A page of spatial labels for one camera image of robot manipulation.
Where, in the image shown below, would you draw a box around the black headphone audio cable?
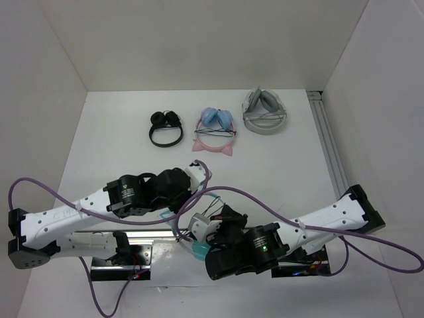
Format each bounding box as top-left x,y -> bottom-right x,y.
175,195 -> 233,246

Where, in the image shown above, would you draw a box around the teal cat-ear headphones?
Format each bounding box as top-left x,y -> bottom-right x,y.
165,193 -> 224,262

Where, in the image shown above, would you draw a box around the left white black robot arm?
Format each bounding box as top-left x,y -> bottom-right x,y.
8,164 -> 209,270

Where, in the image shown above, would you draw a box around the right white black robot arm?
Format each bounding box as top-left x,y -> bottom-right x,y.
205,185 -> 386,280

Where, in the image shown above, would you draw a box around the black on-ear headphones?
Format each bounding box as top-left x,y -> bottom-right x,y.
148,111 -> 184,148

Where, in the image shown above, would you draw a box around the pink blue cat-ear headphones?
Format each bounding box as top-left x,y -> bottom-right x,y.
191,107 -> 237,156

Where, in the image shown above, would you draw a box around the grey white over-ear headphones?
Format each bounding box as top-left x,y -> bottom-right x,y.
242,87 -> 288,135

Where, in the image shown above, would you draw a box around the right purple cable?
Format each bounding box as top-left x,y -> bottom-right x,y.
175,186 -> 424,278

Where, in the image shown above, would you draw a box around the purple cable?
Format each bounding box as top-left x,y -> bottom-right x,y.
7,159 -> 213,318
175,186 -> 424,278

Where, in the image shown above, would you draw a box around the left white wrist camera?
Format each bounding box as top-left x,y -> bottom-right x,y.
184,160 -> 212,194

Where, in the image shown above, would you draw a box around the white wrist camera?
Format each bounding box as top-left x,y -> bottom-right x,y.
184,160 -> 212,194
188,213 -> 222,243

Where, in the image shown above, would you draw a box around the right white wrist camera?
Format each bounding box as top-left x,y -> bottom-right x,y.
188,213 -> 222,243

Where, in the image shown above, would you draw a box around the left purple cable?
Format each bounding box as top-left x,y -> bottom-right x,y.
7,159 -> 213,318

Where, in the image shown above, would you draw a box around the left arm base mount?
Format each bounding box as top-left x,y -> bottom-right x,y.
90,231 -> 153,282

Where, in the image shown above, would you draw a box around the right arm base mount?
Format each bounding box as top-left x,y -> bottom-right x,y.
271,246 -> 331,278

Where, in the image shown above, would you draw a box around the aluminium rail front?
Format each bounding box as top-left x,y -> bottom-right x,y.
69,228 -> 213,240

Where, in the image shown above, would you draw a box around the aluminium rail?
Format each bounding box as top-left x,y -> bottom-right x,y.
69,228 -> 213,240
306,91 -> 348,196

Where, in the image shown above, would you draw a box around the aluminium rail right side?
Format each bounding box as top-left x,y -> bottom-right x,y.
306,91 -> 348,196

